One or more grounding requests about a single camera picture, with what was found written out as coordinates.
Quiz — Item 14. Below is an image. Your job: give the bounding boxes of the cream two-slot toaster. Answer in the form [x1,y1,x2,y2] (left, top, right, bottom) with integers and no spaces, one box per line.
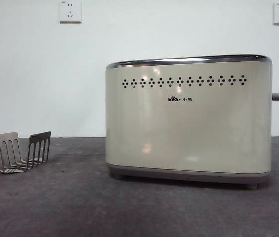
[105,53,274,191]

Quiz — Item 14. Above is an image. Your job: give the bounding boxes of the metal slotted bread rack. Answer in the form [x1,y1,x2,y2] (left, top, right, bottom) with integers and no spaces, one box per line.
[0,131,52,174]

